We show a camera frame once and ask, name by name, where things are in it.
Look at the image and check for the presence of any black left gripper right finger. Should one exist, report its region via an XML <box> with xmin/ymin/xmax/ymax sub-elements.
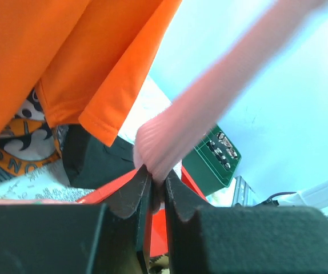
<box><xmin>165</xmin><ymin>172</ymin><xmax>328</xmax><ymax>273</ymax></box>

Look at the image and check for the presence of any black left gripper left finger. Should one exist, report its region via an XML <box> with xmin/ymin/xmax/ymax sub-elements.
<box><xmin>0</xmin><ymin>167</ymin><xmax>152</xmax><ymax>273</ymax></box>

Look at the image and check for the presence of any brown argyle sock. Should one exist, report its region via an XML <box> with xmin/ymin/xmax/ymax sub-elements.
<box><xmin>148</xmin><ymin>253</ymin><xmax>170</xmax><ymax>274</ymax></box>

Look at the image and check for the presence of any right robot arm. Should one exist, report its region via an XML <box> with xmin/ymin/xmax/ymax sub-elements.
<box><xmin>294</xmin><ymin>181</ymin><xmax>328</xmax><ymax>209</ymax></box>

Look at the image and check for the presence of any red plastic tray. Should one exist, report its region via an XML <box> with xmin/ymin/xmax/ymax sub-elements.
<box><xmin>77</xmin><ymin>166</ymin><xmax>207</xmax><ymax>257</ymax></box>

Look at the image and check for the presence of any floral table mat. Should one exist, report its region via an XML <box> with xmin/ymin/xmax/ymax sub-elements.
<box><xmin>0</xmin><ymin>76</ymin><xmax>170</xmax><ymax>201</ymax></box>

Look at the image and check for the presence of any black hanging garment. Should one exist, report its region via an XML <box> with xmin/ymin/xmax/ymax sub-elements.
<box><xmin>62</xmin><ymin>125</ymin><xmax>134</xmax><ymax>190</ymax></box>

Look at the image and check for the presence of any green compartment box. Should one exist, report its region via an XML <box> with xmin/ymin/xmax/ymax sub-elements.
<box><xmin>182</xmin><ymin>125</ymin><xmax>242</xmax><ymax>196</ymax></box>

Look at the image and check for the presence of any orange t-shirt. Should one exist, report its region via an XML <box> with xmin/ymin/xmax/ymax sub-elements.
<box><xmin>0</xmin><ymin>1</ymin><xmax>180</xmax><ymax>146</ymax></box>

